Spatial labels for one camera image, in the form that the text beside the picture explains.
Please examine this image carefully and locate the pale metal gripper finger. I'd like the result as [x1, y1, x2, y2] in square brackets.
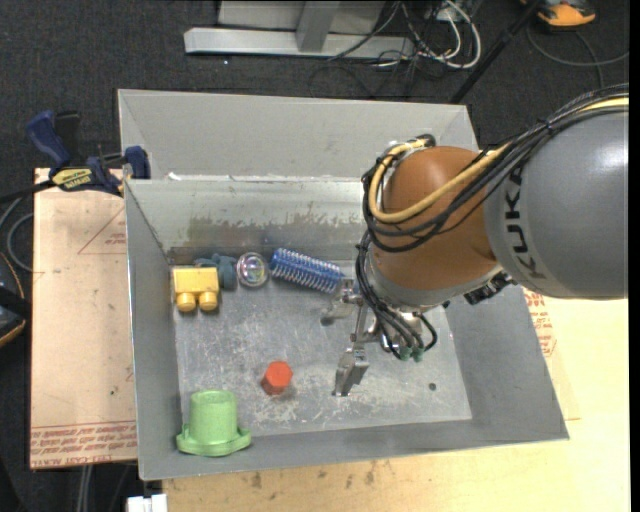
[319, 278, 363, 327]
[332, 348, 372, 398]

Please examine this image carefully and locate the blue spiral hair roller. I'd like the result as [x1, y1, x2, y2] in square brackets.
[268, 246, 347, 295]

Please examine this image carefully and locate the grey metal bin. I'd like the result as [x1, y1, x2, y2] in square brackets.
[117, 88, 570, 482]

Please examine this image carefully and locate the red hexagonal block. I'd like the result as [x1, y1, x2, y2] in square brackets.
[260, 360, 295, 397]

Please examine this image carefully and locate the clear glass ball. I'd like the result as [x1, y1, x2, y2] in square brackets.
[235, 251, 272, 289]

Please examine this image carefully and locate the teal toy figure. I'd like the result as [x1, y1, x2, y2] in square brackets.
[194, 253, 239, 292]

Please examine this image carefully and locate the green plastic cup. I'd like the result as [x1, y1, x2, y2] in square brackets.
[175, 389, 253, 458]

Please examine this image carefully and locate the yellow toy building block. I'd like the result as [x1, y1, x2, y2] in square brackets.
[171, 265, 222, 314]

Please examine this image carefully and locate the brown cardboard board red print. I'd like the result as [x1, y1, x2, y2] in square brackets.
[29, 167, 582, 471]

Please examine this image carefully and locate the black cylinder on white bracket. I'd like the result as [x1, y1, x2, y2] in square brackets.
[463, 272, 516, 306]

